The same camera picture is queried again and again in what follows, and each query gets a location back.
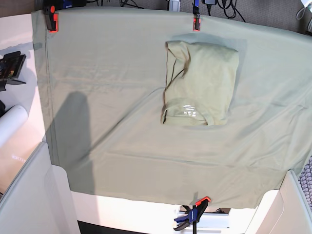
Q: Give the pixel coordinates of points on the light green T-shirt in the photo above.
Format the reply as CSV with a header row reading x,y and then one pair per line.
x,y
200,83

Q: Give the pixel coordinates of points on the green table cover cloth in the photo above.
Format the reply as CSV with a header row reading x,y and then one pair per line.
x,y
101,82

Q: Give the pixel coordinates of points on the blue orange bar clamp bottom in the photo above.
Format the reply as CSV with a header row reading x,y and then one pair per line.
x,y
192,215

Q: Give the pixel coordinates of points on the orange blue clamp top centre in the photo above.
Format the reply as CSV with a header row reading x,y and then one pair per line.
x,y
196,13

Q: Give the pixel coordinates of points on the orange black clamp top left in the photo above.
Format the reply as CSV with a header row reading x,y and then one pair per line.
x,y
51,19

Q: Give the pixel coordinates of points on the white paper roll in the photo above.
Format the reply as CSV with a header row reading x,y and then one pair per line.
x,y
11,121

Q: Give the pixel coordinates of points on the black tablet on stand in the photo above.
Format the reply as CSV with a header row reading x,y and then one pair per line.
x,y
10,69

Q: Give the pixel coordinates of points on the silver aluminium post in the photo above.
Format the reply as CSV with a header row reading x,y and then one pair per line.
x,y
174,5

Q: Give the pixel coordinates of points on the black power adapter with cables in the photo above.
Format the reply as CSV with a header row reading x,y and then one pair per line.
x,y
228,7

